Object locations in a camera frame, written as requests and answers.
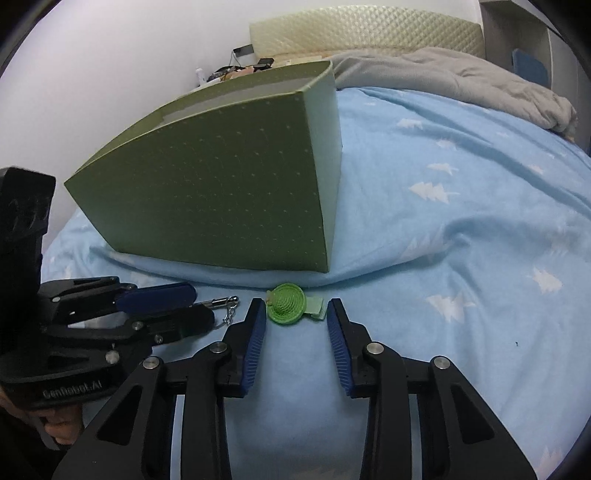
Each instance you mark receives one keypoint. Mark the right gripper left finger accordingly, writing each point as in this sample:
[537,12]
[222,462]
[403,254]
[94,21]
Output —
[131,436]

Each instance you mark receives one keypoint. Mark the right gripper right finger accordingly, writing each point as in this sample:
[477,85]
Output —
[460,435]

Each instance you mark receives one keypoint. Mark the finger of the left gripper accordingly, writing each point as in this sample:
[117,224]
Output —
[173,325]
[152,295]

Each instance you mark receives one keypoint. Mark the silver metal clasp keyring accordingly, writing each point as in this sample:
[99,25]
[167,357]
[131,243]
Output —
[228,304]

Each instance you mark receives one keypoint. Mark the green woven hat charm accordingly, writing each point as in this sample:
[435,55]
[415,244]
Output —
[287,304]

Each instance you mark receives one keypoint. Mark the person's left hand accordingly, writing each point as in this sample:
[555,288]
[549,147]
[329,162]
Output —
[64,425]

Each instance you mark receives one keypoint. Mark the green cardboard box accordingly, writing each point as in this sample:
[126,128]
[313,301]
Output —
[243,174]

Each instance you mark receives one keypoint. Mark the light blue bed sheet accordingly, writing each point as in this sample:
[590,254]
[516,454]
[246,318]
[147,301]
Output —
[461,231]

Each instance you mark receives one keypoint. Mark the bedside clutter pile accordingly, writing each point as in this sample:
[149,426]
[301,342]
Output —
[244,61]

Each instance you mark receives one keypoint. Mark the grey duvet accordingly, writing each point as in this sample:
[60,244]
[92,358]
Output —
[459,76]

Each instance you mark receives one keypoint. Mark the cream quilted headboard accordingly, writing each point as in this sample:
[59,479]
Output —
[385,30]

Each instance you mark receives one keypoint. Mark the blue chair back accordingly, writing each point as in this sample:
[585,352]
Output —
[529,68]

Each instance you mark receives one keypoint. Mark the grey wardrobe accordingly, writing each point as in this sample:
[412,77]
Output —
[510,26]

